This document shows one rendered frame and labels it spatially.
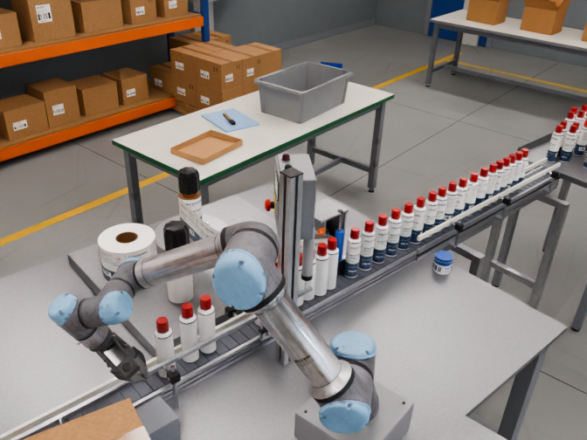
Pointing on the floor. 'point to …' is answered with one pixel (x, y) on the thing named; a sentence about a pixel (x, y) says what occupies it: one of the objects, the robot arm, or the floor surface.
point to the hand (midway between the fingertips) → (144, 377)
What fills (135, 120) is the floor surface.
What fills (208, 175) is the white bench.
